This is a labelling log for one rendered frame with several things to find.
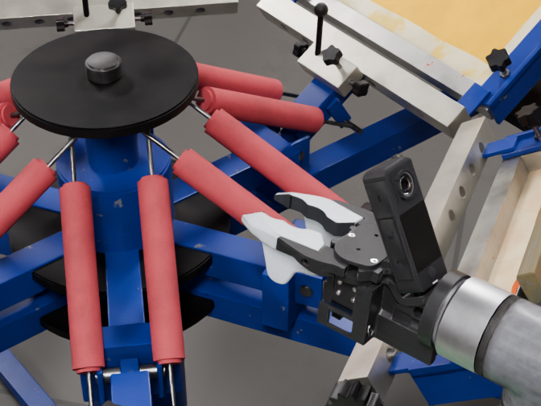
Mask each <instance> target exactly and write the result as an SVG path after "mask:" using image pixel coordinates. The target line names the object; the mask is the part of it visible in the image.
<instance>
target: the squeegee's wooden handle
mask: <svg viewBox="0 0 541 406"><path fill-rule="evenodd" d="M516 280H517V281H518V283H519V285H520V286H521V288H522V290H523V291H524V293H525V295H526V296H527V299H528V300H529V301H530V302H532V303H534V304H538V303H539V302H540V301H541V208H540V210H539V214H538V217H537V219H536V222H535V225H534V228H533V230H532V233H531V237H530V240H529V242H528V244H527V248H526V251H525V254H524V256H523V258H522V262H521V265H520V268H519V270H518V274H517V276H516Z"/></svg>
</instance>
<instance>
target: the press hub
mask: <svg viewBox="0 0 541 406"><path fill-rule="evenodd" d="M198 86H199V73H198V68H197V65H196V62H195V61H194V59H193V57H192V56H191V55H190V54H189V52H188V51H186V50H185V49H184V48H183V47H181V46H180V45H179V44H177V43H175V42H173V41H171V40H169V39H167V38H165V37H162V36H160V35H156V34H152V33H149V32H145V31H137V30H130V29H99V30H91V31H82V32H77V33H74V34H71V35H66V36H63V37H60V38H58V39H54V40H53V41H50V42H48V43H46V44H44V45H42V46H40V47H38V48H36V49H35V50H34V51H33V52H31V53H30V54H29V55H27V56H26V57H25V58H24V59H23V60H22V61H21V62H20V63H19V64H18V66H17V67H16V69H15V70H14V72H13V74H12V77H11V79H10V94H11V98H12V101H13V103H14V106H15V108H16V110H17V111H18V112H19V113H20V114H21V115H22V116H23V117H24V118H25V119H26V120H27V121H28V122H30V123H32V124H34V125H36V126H37V127H39V128H42V129H44V130H46V131H49V132H52V133H55V134H58V135H64V136H68V137H73V138H78V139H77V140H76V141H75V143H74V151H75V161H76V181H81V182H85V183H86V184H87V185H89V186H90V187H91V197H92V207H93V226H94V237H95V247H96V257H97V277H98V287H99V297H100V307H101V327H106V326H109V325H108V309H107V293H106V277H105V252H122V251H132V250H136V249H139V257H140V267H141V277H142V294H143V300H144V310H145V319H146V322H150V320H149V311H148V302H147V284H146V275H145V266H144V257H143V248H142V231H141V222H140V212H139V203H138V186H137V183H138V181H139V180H141V178H142V177H144V176H149V175H150V173H149V164H148V155H147V139H146V136H144V135H143V134H141V132H144V131H148V130H150V129H153V128H155V127H157V126H160V125H162V124H164V123H165V122H168V121H170V120H171V119H173V118H174V117H176V116H177V115H178V114H180V113H181V112H182V111H184V110H185V109H186V108H187V107H188V106H189V105H190V103H191V102H192V100H193V99H194V97H195V96H196V93H197V90H198ZM151 145H152V154H153V163H154V171H155V175H161V176H164V178H166V179H168V185H169V193H170V202H171V218H172V223H173V221H174V219H175V220H178V221H182V222H187V223H190V224H193V225H197V226H203V227H206V228H209V229H212V230H218V231H221V232H225V233H227V234H228V233H229V227H230V219H229V214H227V213H226V212H225V211H224V210H222V209H221V208H219V207H218V206H217V205H215V204H214V203H212V202H211V201H210V200H209V199H208V198H206V197H205V196H203V195H202V194H200V193H197V194H196V195H194V196H192V197H189V198H187V199H185V200H183V201H181V202H179V203H176V204H174V195H173V183H172V181H173V180H174V179H176V178H178V176H176V175H175V174H174V173H173V172H174V170H175V169H173V168H172V167H173V165H174V164H175V162H176V161H177V160H174V159H171V155H169V154H168V153H166V152H165V151H164V150H163V149H162V148H160V147H159V146H157V145H156V144H155V143H153V142H152V141H151ZM54 172H56V173H57V174H56V175H55V178H56V179H57V180H56V181H55V182H54V183H53V184H52V185H51V186H50V187H52V188H55V189H60V188H61V187H63V184H65V183H68V182H72V175H71V164H70V153H69V149H68V150H67V151H66V152H65V153H64V154H63V155H62V156H61V157H60V158H59V159H58V160H57V161H56V170H55V171H54ZM61 231H62V225H61V213H55V212H52V211H49V210H45V209H41V208H37V207H34V206H32V207H31V208H30V209H29V210H28V211H27V212H26V213H25V214H24V215H23V216H22V217H21V218H20V219H19V220H18V221H17V222H16V223H15V224H14V225H13V226H12V227H11V228H10V229H9V230H8V237H9V243H10V248H11V252H12V253H15V252H16V251H19V250H21V249H23V248H25V247H28V246H30V245H31V244H34V243H36V242H38V241H40V240H43V239H45V238H47V237H49V236H52V235H53V234H56V233H58V232H61ZM175 253H176V268H177V277H178V285H179V286H180V285H182V284H185V283H186V282H188V281H189V280H191V279H193V278H195V277H196V276H198V275H199V274H200V273H201V272H203V271H204V270H205V269H206V268H207V267H208V266H209V265H210V264H212V263H213V256H212V255H211V254H209V253H205V252H202V251H197V250H193V249H190V248H187V247H184V246H178V245H176V244H175ZM32 278H33V280H34V281H35V282H37V283H38V284H40V285H42V286H44V287H45V288H48V289H50V290H52V291H53V292H58V293H60V294H63V295H65V296H67V291H66V279H65V268H64V257H62V258H59V259H57V260H55V261H53V262H51V263H48V264H46V265H44V266H42V267H40V268H38V269H36V270H34V271H33V272H32ZM179 294H180V310H181V318H182V327H183V331H185V330H186V329H188V328H190V327H192V326H193V325H195V324H196V323H198V322H199V321H200V320H202V319H203V318H204V317H206V316H207V315H208V314H209V313H210V312H211V311H212V310H213V309H214V301H213V300H210V299H208V298H204V297H202V296H197V295H193V294H190V293H187V292H182V291H179ZM39 320H40V324H41V325H42V326H43V327H44V328H45V329H47V330H48V331H50V332H52V333H54V334H56V335H58V336H60V337H62V338H66V339H68V340H70V334H69V323H68V304H66V305H64V306H62V307H60V308H58V309H56V310H54V311H52V312H50V313H48V314H46V315H44V316H42V317H41V318H40V319H39Z"/></svg>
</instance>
